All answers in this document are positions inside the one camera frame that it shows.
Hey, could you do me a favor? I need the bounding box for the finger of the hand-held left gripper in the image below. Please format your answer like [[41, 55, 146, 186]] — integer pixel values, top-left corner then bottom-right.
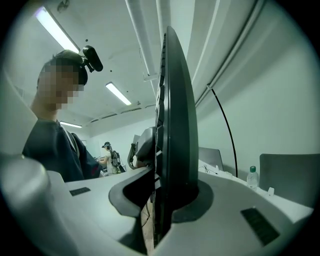
[[134, 126, 158, 163]]

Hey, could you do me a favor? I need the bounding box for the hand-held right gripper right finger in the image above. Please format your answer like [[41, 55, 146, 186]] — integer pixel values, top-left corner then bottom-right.
[[153, 172, 315, 256]]

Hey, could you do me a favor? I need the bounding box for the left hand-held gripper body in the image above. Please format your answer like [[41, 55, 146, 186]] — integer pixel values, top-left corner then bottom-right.
[[126, 142, 138, 171]]

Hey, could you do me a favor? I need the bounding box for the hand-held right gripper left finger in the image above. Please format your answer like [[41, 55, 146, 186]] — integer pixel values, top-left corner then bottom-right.
[[46, 164, 156, 256]]

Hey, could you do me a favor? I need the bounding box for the black keyboard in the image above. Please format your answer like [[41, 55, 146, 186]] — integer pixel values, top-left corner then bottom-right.
[[149, 25, 200, 248]]

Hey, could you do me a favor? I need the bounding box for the clear bottle green cap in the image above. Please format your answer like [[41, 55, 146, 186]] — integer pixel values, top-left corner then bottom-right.
[[246, 165, 260, 192]]

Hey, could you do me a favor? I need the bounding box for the long ceiling light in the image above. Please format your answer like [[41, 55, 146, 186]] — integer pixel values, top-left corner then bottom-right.
[[34, 6, 81, 55], [105, 81, 132, 106], [59, 121, 83, 129]]

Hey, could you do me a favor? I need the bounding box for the medium grey desk divider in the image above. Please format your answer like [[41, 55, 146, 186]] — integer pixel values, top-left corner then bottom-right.
[[198, 146, 225, 171]]

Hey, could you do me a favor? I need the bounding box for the person's black shirt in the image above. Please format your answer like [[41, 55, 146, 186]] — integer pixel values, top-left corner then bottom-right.
[[21, 119, 103, 183]]

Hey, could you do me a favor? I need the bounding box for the person's head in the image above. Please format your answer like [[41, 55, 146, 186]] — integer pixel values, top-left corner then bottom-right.
[[29, 49, 89, 123]]

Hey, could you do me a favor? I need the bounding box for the white ceiling pipe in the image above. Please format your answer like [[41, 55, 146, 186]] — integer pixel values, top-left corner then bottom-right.
[[124, 0, 158, 77]]

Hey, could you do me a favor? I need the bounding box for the thin black coiled cable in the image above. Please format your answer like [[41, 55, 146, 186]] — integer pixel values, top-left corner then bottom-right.
[[202, 164, 218, 175]]

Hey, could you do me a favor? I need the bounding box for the pale shoulder strap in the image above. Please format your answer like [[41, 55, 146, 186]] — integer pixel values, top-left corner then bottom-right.
[[61, 124, 81, 161]]

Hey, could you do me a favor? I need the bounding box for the thick black hanging cable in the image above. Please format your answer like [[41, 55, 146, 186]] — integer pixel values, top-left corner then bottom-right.
[[209, 87, 238, 178]]

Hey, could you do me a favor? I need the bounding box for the black head-mounted camera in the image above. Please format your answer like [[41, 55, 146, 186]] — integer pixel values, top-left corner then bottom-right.
[[79, 45, 104, 74]]

